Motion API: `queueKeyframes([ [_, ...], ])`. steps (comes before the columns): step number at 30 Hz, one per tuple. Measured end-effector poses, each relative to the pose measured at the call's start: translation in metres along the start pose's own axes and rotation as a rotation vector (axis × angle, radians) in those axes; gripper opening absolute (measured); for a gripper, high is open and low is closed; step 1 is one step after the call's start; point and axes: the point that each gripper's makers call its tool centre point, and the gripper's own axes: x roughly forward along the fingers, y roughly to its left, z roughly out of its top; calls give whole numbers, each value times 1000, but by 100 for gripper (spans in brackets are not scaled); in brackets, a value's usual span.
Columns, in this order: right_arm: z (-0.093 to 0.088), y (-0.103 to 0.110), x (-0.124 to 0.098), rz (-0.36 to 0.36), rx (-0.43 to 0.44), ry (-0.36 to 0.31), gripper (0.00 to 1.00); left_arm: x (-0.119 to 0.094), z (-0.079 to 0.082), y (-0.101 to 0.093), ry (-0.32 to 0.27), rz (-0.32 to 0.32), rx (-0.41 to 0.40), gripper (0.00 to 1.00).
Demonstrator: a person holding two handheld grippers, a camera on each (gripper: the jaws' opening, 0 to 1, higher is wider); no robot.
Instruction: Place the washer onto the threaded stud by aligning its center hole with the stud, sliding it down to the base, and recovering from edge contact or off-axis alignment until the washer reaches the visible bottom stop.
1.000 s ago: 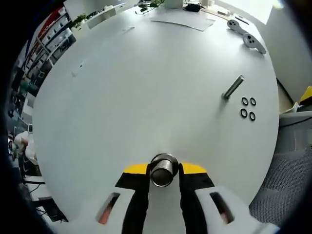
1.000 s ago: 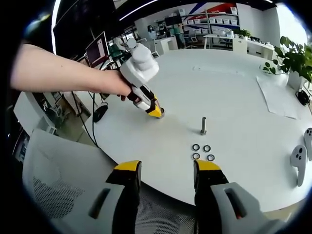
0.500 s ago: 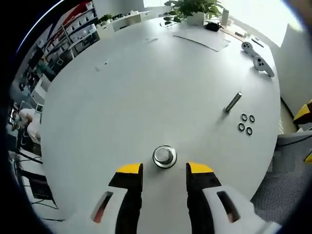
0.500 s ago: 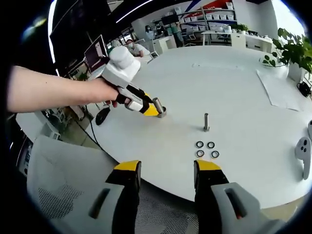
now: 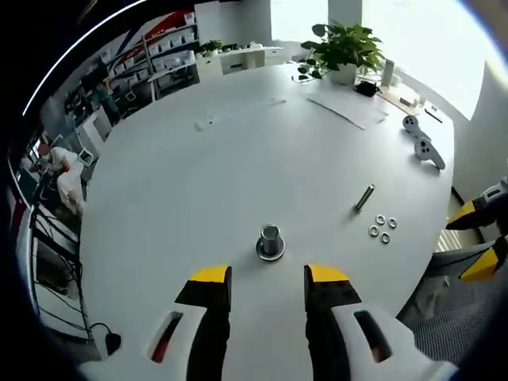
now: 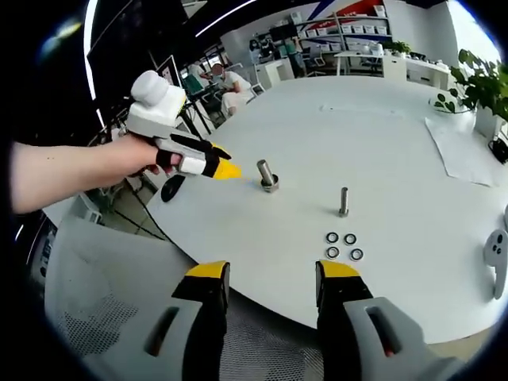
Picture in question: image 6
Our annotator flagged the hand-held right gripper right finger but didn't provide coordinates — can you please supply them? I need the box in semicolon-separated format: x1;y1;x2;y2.
315;260;457;381

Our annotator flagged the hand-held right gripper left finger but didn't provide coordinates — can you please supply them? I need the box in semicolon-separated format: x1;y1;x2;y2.
126;260;232;381

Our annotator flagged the large threaded steel stud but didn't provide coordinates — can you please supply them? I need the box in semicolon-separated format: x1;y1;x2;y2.
256;158;281;194

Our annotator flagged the small threaded steel stud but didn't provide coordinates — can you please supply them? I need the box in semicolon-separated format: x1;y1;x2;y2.
337;186;351;218

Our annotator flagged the person's left hand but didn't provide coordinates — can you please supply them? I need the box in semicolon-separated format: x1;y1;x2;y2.
114;133;183;179

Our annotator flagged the standing display screen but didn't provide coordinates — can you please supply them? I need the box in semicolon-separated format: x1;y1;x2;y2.
156;55;183;88

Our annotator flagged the grey mesh office chair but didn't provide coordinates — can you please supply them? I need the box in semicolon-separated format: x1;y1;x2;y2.
43;216;326;381

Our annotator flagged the black monitor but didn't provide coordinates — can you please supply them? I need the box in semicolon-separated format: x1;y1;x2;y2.
269;23;298;40

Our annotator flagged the white handheld controller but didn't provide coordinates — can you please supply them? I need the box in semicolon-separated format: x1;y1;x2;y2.
482;229;508;267

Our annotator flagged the white desk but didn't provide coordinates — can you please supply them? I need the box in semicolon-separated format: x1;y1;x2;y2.
335;49;384;76

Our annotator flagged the shelf with white bins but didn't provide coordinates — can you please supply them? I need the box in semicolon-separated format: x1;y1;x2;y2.
293;3;392;52

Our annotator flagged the white paper sheet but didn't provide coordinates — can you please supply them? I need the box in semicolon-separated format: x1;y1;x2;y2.
424;117;502;187

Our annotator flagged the small green plant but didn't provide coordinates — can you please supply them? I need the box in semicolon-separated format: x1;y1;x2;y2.
383;40;414;56

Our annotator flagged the long white cabinet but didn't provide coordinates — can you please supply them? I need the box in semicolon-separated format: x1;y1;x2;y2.
380;51;453;87

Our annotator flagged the small black device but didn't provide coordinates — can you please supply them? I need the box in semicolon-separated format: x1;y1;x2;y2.
487;137;508;166

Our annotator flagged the white plant pot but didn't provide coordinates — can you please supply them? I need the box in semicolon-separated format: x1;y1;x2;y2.
474;105;507;138

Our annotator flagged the green potted plant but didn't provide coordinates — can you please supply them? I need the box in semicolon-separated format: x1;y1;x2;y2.
434;49;508;116

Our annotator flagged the white pedestal cabinet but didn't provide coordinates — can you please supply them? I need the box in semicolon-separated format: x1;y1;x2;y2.
253;59;297;90

